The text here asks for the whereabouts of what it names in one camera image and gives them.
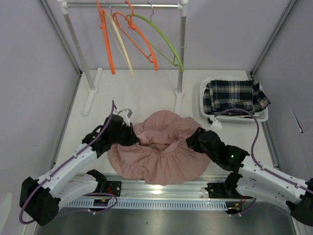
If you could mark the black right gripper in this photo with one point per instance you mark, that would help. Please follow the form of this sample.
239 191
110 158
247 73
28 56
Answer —
192 142

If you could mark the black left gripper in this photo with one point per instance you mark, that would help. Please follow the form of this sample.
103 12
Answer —
132 138

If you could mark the pink skirt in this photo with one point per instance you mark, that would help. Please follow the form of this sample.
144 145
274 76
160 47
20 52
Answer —
161 157

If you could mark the navy plaid skirt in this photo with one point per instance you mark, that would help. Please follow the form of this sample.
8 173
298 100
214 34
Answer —
220 95

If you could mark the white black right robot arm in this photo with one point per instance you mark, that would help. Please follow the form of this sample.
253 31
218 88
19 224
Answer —
251 178

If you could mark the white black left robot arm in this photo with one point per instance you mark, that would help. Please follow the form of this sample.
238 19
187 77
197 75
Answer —
43 197

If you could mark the green hanger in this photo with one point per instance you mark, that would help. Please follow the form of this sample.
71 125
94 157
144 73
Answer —
176 62

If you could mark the cream wooden hanger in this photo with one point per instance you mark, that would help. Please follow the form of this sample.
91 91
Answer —
118 41

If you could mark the white laundry basket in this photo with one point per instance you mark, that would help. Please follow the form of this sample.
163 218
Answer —
232 114

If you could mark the silver white clothes rack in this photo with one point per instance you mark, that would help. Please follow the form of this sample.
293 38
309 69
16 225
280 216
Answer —
125 11

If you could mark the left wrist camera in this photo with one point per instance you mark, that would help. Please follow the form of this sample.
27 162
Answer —
126 113

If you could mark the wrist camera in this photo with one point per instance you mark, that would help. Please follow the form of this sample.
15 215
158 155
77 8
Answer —
126 113
214 123

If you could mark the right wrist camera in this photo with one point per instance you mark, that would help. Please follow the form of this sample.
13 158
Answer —
214 123

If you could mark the white slotted cable duct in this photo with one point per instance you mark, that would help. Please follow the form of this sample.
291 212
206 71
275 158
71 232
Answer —
198 205

